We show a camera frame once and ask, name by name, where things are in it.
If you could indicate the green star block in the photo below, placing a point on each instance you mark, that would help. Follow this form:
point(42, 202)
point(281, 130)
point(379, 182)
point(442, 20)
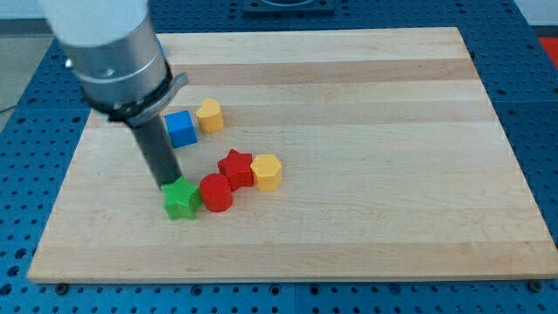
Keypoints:
point(182, 199)

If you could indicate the light wooden board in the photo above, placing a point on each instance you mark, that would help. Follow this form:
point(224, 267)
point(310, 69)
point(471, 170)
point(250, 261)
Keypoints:
point(395, 167)

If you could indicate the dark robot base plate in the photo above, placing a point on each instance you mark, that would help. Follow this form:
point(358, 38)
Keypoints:
point(257, 7)

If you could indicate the red star block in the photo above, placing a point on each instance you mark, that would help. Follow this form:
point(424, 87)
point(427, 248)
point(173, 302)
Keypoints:
point(236, 167)

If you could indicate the yellow heart block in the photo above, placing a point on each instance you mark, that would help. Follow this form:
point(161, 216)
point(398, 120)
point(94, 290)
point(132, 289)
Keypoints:
point(209, 116)

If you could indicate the red cylinder block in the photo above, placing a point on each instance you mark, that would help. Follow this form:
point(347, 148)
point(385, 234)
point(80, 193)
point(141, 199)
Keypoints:
point(216, 192)

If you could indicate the yellow hexagon block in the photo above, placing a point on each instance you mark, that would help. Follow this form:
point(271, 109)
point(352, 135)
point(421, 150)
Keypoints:
point(267, 172)

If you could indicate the red object at edge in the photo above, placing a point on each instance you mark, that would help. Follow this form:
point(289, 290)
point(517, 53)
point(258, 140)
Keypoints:
point(550, 46)

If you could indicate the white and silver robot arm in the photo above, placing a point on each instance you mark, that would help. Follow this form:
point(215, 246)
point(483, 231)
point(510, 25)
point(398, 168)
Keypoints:
point(112, 49)

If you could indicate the blue cube block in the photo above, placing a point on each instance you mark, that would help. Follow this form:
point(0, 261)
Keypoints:
point(180, 129)

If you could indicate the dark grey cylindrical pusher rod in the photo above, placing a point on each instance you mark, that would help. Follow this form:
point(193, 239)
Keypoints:
point(157, 150)

